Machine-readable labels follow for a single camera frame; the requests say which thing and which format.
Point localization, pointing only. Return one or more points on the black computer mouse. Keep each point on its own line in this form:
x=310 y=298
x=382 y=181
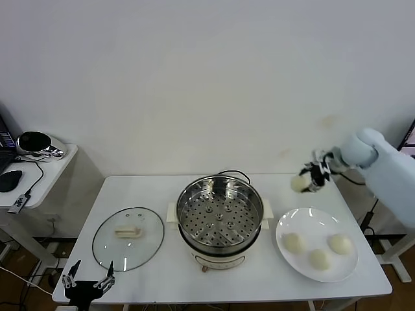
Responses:
x=11 y=179

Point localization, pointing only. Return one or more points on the white round plate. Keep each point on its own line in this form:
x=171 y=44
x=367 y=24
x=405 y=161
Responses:
x=311 y=223

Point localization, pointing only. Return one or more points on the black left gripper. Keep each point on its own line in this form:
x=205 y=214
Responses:
x=84 y=290

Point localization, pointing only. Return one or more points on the white wall socket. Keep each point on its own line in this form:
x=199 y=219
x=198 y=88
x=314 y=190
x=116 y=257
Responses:
x=53 y=220

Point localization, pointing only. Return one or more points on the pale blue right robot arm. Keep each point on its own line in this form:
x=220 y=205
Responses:
x=389 y=175

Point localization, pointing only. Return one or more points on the cream electric pot base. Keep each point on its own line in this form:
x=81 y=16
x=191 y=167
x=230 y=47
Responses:
x=217 y=259

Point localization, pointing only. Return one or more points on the stainless steel steamer basket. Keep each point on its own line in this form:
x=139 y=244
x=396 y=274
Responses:
x=191 y=194

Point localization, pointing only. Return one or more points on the white steamed baozi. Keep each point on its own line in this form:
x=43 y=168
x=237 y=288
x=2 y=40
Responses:
x=339 y=244
x=320 y=259
x=298 y=184
x=294 y=243

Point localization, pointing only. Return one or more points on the black laptop beside chrome object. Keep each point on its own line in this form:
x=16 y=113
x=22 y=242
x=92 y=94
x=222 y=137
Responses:
x=4 y=142

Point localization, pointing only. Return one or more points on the grey usb hub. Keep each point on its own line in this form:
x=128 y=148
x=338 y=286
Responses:
x=19 y=203

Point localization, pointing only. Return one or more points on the white side table with mouse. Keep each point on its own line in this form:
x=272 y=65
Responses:
x=48 y=175

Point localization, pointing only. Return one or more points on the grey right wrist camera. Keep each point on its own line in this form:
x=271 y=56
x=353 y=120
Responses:
x=322 y=157

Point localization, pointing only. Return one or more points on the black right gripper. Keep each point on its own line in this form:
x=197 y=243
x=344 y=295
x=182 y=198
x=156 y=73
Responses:
x=319 y=178

